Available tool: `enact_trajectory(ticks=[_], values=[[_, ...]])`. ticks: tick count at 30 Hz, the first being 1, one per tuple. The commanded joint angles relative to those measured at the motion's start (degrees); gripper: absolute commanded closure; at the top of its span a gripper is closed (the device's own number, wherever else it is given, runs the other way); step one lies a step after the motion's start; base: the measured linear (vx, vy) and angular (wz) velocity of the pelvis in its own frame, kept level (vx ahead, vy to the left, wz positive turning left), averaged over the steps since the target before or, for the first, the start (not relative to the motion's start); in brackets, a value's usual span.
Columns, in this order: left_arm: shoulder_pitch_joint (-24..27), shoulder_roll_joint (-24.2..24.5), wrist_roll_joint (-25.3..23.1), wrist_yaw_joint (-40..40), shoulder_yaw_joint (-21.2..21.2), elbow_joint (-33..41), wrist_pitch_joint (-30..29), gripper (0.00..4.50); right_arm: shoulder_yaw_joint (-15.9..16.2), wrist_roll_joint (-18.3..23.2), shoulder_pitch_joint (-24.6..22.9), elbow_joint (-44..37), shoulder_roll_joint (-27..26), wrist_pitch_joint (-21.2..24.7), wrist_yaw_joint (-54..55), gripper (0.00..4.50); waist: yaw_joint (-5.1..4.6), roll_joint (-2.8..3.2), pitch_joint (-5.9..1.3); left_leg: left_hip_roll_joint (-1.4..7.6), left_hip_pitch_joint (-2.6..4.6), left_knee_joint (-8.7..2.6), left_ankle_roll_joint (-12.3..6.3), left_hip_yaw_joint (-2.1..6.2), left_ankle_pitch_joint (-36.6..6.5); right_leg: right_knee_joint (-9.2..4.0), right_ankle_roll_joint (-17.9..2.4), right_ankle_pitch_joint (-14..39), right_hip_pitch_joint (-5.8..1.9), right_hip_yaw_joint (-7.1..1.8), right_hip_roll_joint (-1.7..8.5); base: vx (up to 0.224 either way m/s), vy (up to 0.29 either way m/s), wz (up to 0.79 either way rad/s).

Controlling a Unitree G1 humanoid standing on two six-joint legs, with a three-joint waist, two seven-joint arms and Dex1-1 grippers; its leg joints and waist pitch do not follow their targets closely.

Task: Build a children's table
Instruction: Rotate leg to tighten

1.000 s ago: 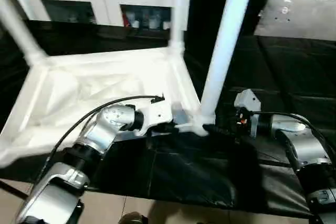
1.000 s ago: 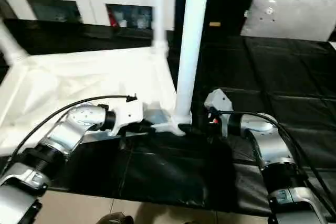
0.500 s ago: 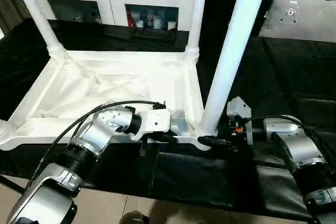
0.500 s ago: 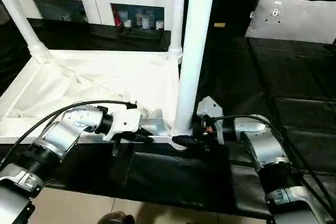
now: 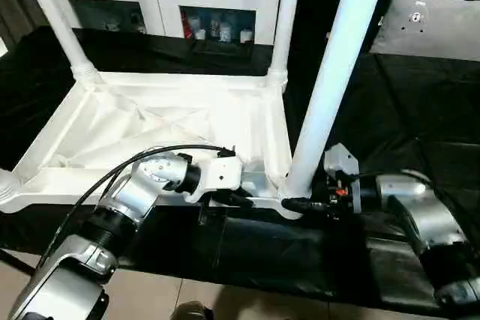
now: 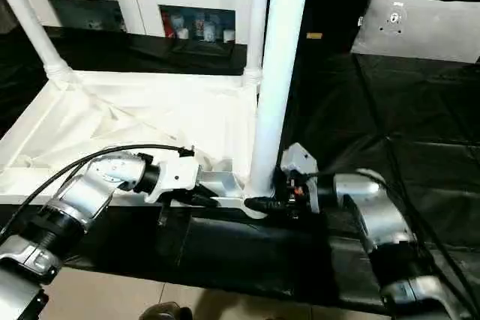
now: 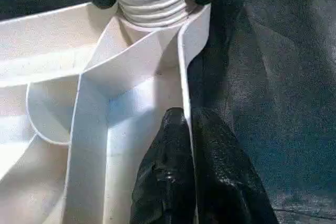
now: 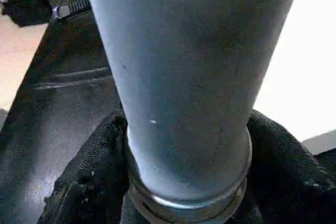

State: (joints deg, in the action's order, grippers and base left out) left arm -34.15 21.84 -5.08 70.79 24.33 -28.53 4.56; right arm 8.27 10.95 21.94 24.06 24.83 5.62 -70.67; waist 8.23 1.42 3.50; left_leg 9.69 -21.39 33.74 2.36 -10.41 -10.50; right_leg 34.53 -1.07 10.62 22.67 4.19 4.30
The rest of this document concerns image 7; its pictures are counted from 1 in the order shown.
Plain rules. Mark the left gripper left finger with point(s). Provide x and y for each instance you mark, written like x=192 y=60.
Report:
x=165 y=182

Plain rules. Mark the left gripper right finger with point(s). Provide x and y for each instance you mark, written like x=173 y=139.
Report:
x=226 y=192

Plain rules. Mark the white plastic table top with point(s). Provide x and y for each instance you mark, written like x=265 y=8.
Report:
x=52 y=40

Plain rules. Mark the black work mat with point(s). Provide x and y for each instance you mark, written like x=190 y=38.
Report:
x=273 y=77

